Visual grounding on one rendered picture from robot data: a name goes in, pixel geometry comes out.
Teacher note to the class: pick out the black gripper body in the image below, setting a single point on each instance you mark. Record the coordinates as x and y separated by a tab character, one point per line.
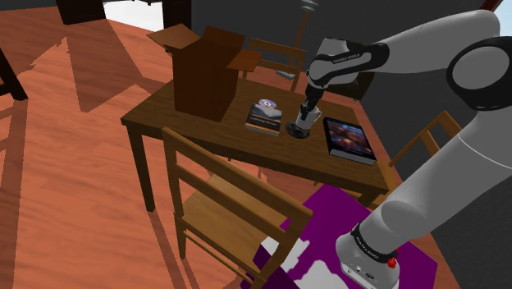
314	96

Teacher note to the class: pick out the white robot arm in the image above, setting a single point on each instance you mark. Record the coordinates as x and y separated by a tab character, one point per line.
448	172

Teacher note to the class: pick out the grey mug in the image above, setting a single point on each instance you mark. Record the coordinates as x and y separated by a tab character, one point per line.
314	117

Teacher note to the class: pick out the grey flat object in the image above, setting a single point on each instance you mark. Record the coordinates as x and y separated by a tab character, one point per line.
286	75

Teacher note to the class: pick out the black round saucer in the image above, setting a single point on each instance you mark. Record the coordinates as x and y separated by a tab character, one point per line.
293	129

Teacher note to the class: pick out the shiny compact disc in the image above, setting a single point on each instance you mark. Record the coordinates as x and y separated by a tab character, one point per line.
268	103

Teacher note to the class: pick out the book with landscape cover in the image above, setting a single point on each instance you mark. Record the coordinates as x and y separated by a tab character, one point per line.
265	118

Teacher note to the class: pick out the black book with nebula cover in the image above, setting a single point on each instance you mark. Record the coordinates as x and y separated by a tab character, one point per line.
348	138

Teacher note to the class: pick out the light wooden chair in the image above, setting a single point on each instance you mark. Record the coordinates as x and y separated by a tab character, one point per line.
430	140
224	212
276	50

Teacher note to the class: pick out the floor lamp with brown pole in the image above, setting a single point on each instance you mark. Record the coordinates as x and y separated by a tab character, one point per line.
303	30

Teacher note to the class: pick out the brown wooden table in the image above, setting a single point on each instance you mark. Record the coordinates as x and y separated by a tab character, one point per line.
224	134

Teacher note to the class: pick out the open brown cardboard box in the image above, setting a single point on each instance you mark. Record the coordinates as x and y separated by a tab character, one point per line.
204	80

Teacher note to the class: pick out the purple and white robot stand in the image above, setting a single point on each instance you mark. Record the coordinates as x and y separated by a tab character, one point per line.
340	216

